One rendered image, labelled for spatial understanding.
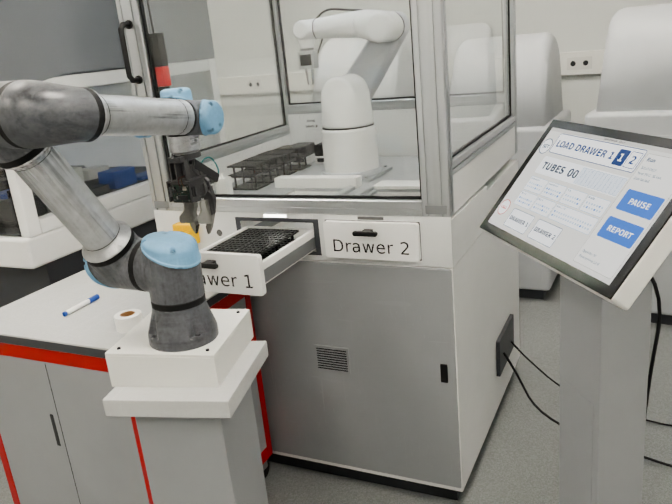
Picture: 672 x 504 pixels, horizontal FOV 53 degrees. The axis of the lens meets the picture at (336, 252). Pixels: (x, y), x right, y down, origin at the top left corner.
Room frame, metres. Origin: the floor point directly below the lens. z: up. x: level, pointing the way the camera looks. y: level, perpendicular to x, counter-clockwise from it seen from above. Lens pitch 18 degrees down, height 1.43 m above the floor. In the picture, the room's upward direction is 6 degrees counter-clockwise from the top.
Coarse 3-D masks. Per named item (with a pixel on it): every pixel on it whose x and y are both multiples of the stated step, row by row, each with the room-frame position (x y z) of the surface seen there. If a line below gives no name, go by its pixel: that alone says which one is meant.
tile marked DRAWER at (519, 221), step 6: (516, 210) 1.47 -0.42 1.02; (510, 216) 1.47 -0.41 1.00; (516, 216) 1.45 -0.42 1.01; (522, 216) 1.43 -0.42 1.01; (528, 216) 1.41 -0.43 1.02; (534, 216) 1.40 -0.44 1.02; (504, 222) 1.48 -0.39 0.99; (510, 222) 1.46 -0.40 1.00; (516, 222) 1.44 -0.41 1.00; (522, 222) 1.42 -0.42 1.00; (528, 222) 1.40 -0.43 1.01; (510, 228) 1.44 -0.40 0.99; (516, 228) 1.42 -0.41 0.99; (522, 228) 1.40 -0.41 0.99; (522, 234) 1.39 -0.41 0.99
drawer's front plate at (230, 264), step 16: (208, 256) 1.68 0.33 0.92; (224, 256) 1.66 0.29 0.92; (240, 256) 1.63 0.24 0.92; (256, 256) 1.61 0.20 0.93; (208, 272) 1.68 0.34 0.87; (224, 272) 1.66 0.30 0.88; (240, 272) 1.64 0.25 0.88; (256, 272) 1.62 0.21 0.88; (208, 288) 1.69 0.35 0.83; (224, 288) 1.66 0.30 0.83; (240, 288) 1.64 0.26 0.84; (256, 288) 1.62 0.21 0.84
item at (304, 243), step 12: (264, 228) 2.01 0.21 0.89; (276, 228) 2.00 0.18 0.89; (288, 228) 1.98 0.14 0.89; (300, 228) 1.96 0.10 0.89; (312, 228) 1.94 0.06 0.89; (300, 240) 1.85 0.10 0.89; (312, 240) 1.91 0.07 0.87; (276, 252) 1.74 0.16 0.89; (288, 252) 1.78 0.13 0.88; (300, 252) 1.84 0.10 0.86; (264, 264) 1.67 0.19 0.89; (276, 264) 1.71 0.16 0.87; (288, 264) 1.77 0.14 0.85; (264, 276) 1.66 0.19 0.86; (276, 276) 1.71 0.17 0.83
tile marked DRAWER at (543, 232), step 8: (536, 224) 1.37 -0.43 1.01; (544, 224) 1.35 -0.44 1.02; (552, 224) 1.32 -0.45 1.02; (536, 232) 1.35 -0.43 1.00; (544, 232) 1.33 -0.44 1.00; (552, 232) 1.31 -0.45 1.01; (560, 232) 1.28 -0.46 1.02; (536, 240) 1.33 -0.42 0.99; (544, 240) 1.31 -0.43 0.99; (552, 240) 1.29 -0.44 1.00
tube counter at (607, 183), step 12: (576, 168) 1.39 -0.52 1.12; (588, 168) 1.35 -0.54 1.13; (564, 180) 1.39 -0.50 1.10; (576, 180) 1.36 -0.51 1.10; (588, 180) 1.32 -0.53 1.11; (600, 180) 1.29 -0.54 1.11; (612, 180) 1.26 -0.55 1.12; (624, 180) 1.23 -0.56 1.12; (600, 192) 1.27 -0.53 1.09; (612, 192) 1.24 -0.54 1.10
